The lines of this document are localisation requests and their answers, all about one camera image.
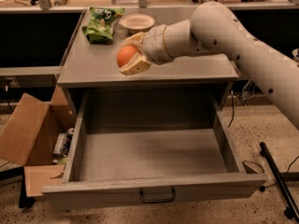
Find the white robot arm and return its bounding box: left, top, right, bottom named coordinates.
left=118, top=1, right=299, bottom=128

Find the grey open drawer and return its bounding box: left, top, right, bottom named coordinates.
left=43, top=88, right=265, bottom=209

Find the black pole on floor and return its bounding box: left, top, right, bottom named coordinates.
left=260, top=142, right=299, bottom=223

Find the orange fruit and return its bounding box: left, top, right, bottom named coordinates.
left=117, top=45, right=139, bottom=67

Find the white bowl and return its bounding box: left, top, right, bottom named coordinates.
left=121, top=14, right=155, bottom=34

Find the grey cabinet counter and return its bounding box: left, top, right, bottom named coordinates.
left=58, top=25, right=238, bottom=88

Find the green chip bag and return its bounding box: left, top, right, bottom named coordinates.
left=82, top=7, right=125, bottom=44

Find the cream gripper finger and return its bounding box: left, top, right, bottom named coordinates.
left=120, top=54, right=150, bottom=76
left=121, top=32, right=146, bottom=49

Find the brown cardboard box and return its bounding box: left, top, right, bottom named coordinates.
left=0, top=87, right=77, bottom=197

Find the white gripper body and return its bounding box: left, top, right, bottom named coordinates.
left=142, top=24, right=173, bottom=65

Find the bottle in cardboard box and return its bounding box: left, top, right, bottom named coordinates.
left=53, top=133, right=67, bottom=155

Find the black drawer handle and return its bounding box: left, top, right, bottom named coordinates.
left=139, top=188, right=176, bottom=203

